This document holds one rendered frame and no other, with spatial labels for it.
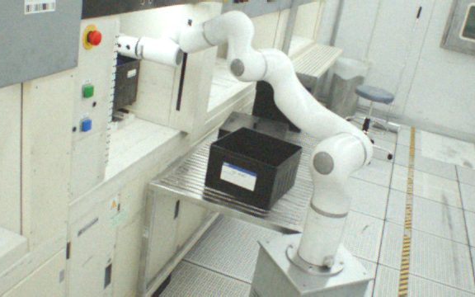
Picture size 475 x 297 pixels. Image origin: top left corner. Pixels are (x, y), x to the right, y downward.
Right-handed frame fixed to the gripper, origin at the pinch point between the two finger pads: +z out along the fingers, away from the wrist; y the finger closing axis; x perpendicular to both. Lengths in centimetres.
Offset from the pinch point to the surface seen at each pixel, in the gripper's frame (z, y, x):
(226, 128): -43, 35, -35
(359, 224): -112, 151, -120
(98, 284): -30, -42, -76
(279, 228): -84, -15, -47
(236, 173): -62, -6, -36
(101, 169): -29, -44, -30
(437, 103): -164, 426, -84
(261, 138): -62, 22, -30
